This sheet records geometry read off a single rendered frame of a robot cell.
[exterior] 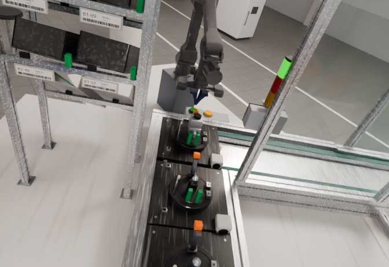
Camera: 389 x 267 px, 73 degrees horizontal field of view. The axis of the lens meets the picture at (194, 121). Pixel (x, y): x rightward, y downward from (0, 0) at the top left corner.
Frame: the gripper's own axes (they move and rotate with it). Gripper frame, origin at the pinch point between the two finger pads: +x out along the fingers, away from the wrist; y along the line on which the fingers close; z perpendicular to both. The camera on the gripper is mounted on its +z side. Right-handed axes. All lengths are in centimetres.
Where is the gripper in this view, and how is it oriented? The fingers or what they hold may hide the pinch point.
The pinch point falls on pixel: (197, 97)
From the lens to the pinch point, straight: 106.8
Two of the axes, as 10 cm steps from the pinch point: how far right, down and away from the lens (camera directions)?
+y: -9.7, -1.7, -1.5
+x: -2.3, 7.8, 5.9
